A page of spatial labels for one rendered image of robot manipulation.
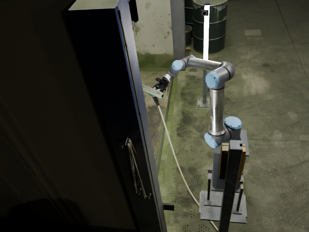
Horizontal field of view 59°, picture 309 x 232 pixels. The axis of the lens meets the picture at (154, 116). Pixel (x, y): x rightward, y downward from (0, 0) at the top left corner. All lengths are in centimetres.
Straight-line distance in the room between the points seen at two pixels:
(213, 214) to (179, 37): 291
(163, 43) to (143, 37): 32
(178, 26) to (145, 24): 50
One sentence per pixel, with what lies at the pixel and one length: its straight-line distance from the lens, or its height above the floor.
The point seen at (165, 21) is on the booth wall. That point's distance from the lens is 425.
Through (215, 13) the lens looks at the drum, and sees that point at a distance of 471.
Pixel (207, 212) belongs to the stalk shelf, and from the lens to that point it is 210.
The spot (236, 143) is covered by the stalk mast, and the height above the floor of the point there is 164.
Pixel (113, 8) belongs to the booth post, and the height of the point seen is 229.
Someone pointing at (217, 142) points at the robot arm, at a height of 86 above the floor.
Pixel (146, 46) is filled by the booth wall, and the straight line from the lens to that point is 449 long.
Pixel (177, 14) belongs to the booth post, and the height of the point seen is 96.
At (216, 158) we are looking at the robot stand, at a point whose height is 53.
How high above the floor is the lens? 267
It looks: 44 degrees down
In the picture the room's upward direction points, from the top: 8 degrees counter-clockwise
